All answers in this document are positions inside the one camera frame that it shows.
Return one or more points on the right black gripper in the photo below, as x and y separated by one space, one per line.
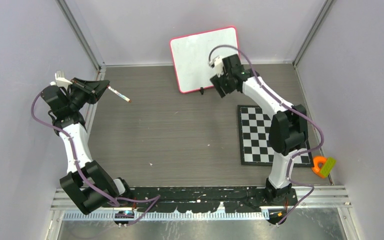
217 81

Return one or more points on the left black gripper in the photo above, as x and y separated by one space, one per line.
97 88

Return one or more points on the white whiteboard marker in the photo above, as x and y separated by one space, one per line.
125 98

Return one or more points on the pink framed whiteboard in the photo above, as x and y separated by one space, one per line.
190 56

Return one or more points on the black white checkerboard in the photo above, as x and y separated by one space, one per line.
253 134

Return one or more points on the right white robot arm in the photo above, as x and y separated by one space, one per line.
288 131

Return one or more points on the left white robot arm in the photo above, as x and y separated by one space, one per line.
86 183

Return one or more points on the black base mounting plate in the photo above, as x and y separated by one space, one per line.
234 199

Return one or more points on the orange plastic toy block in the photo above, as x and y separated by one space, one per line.
320 166

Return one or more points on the green plastic toy brick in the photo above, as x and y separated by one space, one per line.
327 167

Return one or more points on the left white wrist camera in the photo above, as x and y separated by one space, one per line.
61 81

